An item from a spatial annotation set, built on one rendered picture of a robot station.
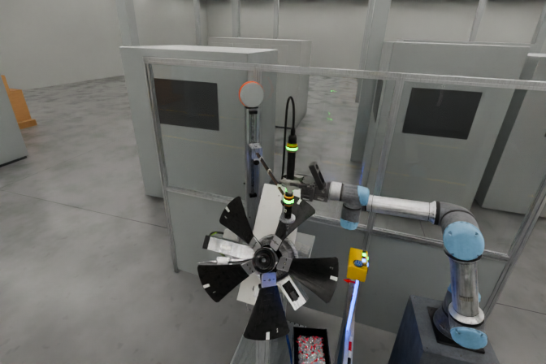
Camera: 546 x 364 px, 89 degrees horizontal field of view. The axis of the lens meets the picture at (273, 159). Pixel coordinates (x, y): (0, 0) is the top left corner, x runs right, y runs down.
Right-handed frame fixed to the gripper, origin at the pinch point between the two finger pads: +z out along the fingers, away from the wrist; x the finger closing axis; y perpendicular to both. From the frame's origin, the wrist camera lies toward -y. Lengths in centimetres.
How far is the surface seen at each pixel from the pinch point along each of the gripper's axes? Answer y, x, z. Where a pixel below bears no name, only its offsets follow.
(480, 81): -37, 71, -84
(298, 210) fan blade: 25.3, 14.6, -5.0
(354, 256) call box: 59, 30, -37
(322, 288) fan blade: 49, -7, -23
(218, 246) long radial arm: 55, 7, 38
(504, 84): -37, 71, -95
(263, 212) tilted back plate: 43, 32, 20
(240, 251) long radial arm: 55, 7, 25
